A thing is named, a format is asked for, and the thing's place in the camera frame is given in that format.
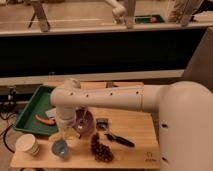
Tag black cables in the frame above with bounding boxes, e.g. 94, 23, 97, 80
0, 85, 18, 154

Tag black handled brush tool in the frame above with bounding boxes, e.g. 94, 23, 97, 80
96, 118, 135, 147

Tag white paper cup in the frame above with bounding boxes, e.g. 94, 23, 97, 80
15, 134, 39, 155

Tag green tray in background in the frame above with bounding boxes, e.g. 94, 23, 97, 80
135, 14, 164, 24

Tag blue plastic cup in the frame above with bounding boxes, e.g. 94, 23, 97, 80
51, 139, 68, 157

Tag wooden table board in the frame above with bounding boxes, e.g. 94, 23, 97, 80
11, 84, 159, 169

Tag orange carrot toy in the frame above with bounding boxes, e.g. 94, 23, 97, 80
35, 115, 56, 126

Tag green plastic tray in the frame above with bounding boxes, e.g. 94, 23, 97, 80
14, 86, 58, 136

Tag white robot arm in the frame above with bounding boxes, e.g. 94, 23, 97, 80
50, 78, 213, 171

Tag purple plastic bowl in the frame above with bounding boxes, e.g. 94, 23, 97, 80
73, 110, 94, 137

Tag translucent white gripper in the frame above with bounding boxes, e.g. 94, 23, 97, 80
54, 115, 81, 140

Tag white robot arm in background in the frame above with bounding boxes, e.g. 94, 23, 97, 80
105, 0, 126, 24

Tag white paper in tray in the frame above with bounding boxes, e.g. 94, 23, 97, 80
45, 108, 56, 119

